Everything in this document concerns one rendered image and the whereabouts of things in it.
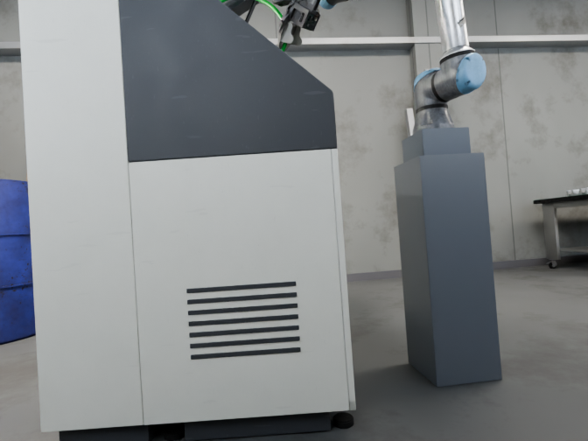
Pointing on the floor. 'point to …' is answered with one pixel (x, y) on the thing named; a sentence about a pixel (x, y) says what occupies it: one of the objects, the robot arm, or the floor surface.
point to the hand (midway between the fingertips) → (281, 45)
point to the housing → (80, 221)
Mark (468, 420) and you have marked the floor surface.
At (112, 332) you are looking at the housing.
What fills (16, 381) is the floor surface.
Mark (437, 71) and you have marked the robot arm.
